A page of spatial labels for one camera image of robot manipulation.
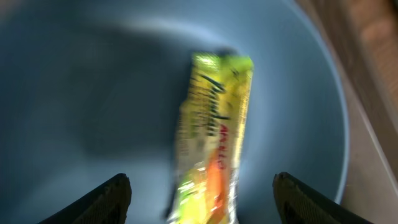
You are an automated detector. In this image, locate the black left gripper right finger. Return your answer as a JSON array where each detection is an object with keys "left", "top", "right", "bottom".
[{"left": 272, "top": 172, "right": 371, "bottom": 224}]

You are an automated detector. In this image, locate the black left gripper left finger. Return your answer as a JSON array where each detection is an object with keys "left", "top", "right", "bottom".
[{"left": 39, "top": 173, "right": 132, "bottom": 224}]

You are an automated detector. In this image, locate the yellow green snack wrapper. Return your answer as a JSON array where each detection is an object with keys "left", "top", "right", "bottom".
[{"left": 167, "top": 52, "right": 254, "bottom": 224}]

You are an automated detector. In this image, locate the dark blue plate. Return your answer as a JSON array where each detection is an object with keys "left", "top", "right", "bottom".
[{"left": 1, "top": 0, "right": 349, "bottom": 223}]

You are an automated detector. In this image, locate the brown serving tray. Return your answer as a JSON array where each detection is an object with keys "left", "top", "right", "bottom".
[{"left": 299, "top": 0, "right": 397, "bottom": 223}]

